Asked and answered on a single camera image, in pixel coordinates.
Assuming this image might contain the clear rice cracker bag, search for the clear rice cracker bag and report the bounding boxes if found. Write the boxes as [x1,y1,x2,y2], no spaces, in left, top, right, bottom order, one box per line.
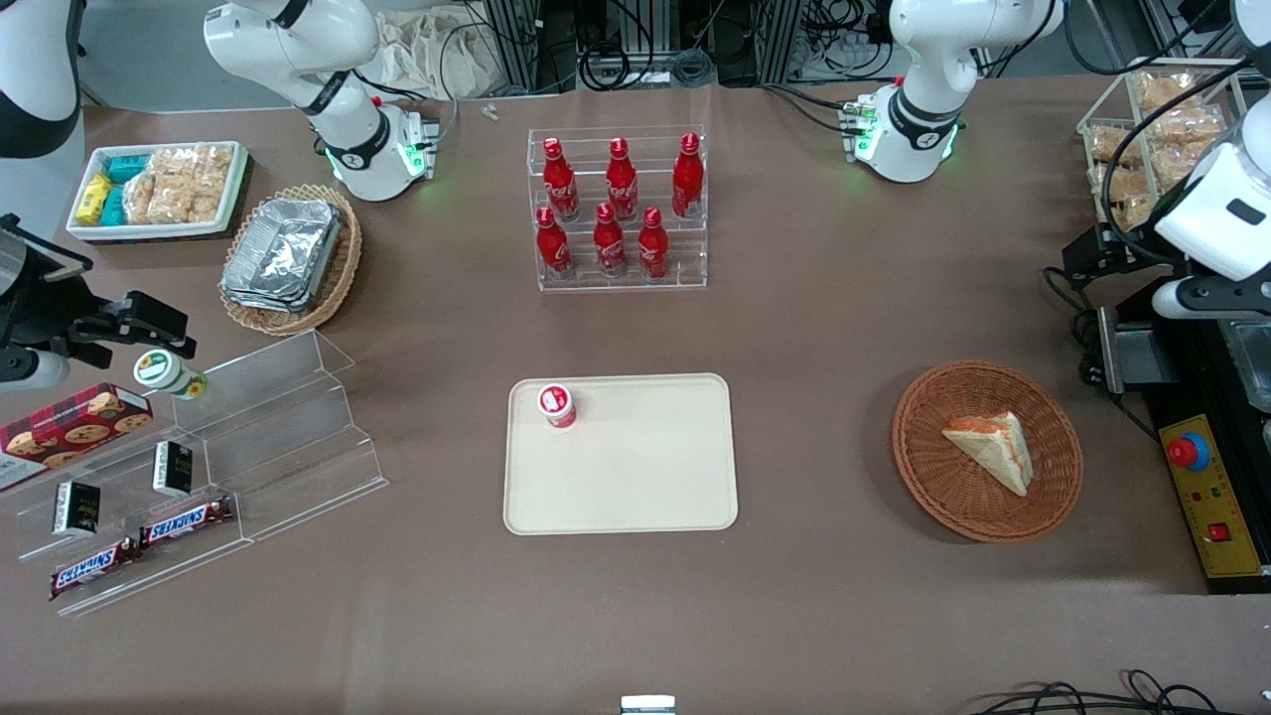
[123,169,160,225]
[149,145,235,225]

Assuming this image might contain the red white yogurt cup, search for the red white yogurt cup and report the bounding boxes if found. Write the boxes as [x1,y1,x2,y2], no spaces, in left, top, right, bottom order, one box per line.
[537,383,579,430]

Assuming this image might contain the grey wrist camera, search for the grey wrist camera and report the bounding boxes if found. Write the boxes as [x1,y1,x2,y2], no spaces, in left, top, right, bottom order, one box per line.
[1152,277,1271,321]
[0,348,71,393]

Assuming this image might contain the red cola bottle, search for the red cola bottle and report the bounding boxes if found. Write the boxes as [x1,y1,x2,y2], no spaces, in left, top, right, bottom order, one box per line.
[671,132,706,220]
[636,207,671,282]
[535,207,574,280]
[605,137,639,222]
[593,203,630,280]
[543,137,581,222]

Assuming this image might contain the clear acrylic stepped display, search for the clear acrylic stepped display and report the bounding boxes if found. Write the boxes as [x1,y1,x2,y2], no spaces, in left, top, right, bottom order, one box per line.
[15,329,391,620]

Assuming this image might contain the yellow snack packet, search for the yellow snack packet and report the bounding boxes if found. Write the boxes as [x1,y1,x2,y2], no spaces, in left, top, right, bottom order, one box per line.
[76,173,113,226]

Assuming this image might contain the white cloth bag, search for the white cloth bag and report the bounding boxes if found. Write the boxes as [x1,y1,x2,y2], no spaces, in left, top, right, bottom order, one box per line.
[371,7,498,101]

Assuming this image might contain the silver foil container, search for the silver foil container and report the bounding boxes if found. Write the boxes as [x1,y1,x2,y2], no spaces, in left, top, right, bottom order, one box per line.
[219,197,345,315]

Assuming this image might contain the black cable bundle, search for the black cable bundle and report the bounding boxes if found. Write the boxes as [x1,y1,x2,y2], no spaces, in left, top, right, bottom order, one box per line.
[579,38,718,91]

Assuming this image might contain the triangular wrapped sandwich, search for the triangular wrapped sandwich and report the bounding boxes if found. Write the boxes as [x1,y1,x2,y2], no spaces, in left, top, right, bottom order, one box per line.
[940,410,1036,499]

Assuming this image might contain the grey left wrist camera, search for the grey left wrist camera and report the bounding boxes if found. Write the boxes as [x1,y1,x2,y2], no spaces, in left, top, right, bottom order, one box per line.
[1152,277,1271,321]

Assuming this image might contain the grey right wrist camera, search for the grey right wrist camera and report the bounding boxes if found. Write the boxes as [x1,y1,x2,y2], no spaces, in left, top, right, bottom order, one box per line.
[0,348,71,393]

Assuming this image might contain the black yellow control box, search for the black yellow control box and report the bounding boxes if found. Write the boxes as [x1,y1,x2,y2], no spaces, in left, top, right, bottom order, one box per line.
[1150,316,1271,598]

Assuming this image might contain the brown wicker basket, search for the brown wicker basket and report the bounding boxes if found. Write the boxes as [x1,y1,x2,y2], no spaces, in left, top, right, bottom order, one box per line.
[891,359,1085,545]

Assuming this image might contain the beige plastic tray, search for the beige plastic tray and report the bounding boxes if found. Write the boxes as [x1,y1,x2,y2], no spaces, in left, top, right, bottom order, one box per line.
[502,372,741,537]

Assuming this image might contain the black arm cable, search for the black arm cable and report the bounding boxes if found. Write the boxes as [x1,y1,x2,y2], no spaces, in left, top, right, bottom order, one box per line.
[1100,55,1271,261]

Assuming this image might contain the red plaid cookie box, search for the red plaid cookie box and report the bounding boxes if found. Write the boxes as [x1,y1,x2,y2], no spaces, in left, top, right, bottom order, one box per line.
[0,382,156,496]

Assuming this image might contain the clear acrylic bottle rack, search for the clear acrylic bottle rack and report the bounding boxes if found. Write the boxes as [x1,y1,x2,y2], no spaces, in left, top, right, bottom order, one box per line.
[526,125,709,293]

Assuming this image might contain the black base cable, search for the black base cable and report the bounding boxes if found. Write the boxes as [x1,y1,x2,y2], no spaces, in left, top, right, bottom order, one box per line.
[763,83,867,137]

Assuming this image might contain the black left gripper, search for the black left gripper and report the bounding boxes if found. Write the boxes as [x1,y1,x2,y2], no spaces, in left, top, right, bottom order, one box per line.
[1062,225,1195,296]

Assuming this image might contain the light wicker basket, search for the light wicker basket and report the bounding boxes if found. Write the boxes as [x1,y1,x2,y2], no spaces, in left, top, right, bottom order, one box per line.
[217,184,364,338]

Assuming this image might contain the green white yogurt bottle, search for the green white yogurt bottle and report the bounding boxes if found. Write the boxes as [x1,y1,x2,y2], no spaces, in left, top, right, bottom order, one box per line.
[133,349,211,403]

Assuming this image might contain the black floor cables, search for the black floor cables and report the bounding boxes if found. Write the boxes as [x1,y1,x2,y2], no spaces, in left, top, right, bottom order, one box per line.
[971,669,1271,715]

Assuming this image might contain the small black box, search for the small black box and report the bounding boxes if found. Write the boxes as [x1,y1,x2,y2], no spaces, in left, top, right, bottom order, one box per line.
[52,480,102,539]
[151,440,196,499]

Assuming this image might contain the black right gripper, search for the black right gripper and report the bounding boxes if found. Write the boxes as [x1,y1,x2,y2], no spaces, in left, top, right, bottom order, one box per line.
[0,214,198,366]

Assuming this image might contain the Snickers chocolate bar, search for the Snickers chocolate bar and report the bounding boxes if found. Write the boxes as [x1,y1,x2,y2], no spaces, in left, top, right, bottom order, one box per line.
[138,495,237,550]
[49,536,143,602]

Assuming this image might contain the clear cracker snack bag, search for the clear cracker snack bag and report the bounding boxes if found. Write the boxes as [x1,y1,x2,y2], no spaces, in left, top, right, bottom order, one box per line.
[1134,71,1199,111]
[1152,104,1228,152]
[1092,164,1159,230]
[1088,126,1134,166]

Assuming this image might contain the white plastic snack bin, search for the white plastic snack bin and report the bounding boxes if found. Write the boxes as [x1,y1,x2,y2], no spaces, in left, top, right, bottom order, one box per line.
[67,141,251,243]

